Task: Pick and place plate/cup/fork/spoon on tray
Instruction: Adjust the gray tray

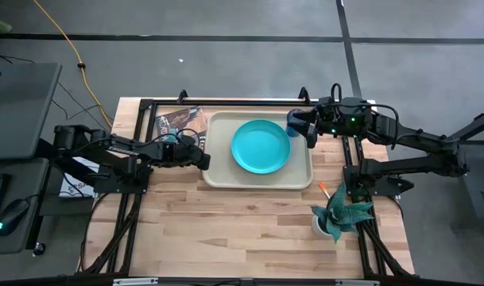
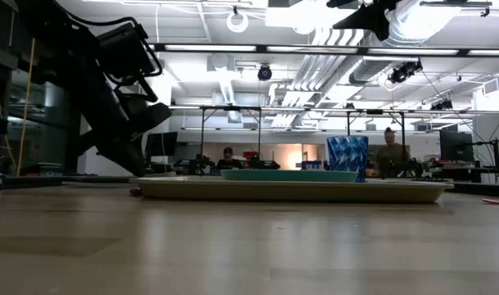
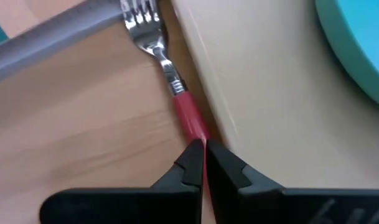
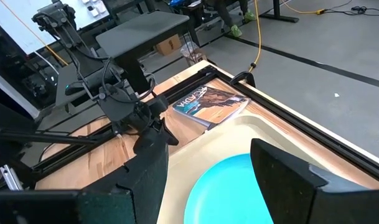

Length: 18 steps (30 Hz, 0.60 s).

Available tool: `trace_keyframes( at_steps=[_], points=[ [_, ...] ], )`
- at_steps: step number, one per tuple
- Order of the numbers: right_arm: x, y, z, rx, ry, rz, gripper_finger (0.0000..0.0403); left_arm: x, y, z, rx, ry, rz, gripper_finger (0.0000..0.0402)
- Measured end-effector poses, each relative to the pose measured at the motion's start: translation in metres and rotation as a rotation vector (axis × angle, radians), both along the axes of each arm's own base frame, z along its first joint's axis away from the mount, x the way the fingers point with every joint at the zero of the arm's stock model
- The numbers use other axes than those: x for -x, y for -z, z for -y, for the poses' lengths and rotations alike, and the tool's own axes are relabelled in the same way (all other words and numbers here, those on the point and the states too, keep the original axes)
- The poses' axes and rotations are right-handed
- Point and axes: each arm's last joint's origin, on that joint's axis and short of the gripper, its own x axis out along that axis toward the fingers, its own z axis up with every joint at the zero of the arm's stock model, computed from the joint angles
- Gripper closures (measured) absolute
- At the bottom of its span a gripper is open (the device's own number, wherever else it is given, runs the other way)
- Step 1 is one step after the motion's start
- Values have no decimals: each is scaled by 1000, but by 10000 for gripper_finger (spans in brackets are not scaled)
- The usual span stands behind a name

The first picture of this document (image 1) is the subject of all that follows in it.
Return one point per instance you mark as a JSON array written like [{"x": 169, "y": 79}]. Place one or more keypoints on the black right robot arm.
[{"x": 424, "y": 141}]

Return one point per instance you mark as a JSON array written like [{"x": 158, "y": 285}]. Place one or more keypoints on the black caster wheel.
[{"x": 39, "y": 249}]

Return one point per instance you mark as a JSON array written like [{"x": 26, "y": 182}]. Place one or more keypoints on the blue patterned cup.
[{"x": 292, "y": 127}]

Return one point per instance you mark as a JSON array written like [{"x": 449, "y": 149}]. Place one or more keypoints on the teal round plate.
[{"x": 261, "y": 147}]

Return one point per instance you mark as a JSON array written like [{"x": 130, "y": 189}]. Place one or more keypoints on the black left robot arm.
[{"x": 122, "y": 150}]

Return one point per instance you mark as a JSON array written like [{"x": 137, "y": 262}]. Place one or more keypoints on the white printed box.
[{"x": 72, "y": 188}]

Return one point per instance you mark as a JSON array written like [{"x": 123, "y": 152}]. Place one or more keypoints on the large grey flat panel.
[{"x": 23, "y": 111}]

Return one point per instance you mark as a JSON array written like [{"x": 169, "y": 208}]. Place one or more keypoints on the black computer mouse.
[{"x": 11, "y": 216}]

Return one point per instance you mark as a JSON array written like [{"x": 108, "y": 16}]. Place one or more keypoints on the grey metal bracket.
[{"x": 135, "y": 282}]

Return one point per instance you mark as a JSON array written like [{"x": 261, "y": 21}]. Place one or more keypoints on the green plant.
[{"x": 339, "y": 214}]

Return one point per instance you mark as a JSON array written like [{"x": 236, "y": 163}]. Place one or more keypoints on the black metal stand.
[{"x": 474, "y": 175}]

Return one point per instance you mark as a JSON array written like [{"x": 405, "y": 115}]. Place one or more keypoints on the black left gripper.
[{"x": 182, "y": 155}]

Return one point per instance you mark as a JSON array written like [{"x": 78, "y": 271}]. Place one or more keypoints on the beige plastic tray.
[{"x": 221, "y": 175}]

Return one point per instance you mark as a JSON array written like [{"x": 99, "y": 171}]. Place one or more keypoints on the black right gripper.
[{"x": 345, "y": 119}]

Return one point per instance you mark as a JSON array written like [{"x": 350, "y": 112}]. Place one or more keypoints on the dark printed packet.
[{"x": 182, "y": 119}]

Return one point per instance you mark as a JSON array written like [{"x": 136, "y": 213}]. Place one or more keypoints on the dark grey desk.
[{"x": 19, "y": 238}]

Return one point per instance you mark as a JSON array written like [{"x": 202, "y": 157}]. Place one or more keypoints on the black metal table frame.
[{"x": 245, "y": 103}]

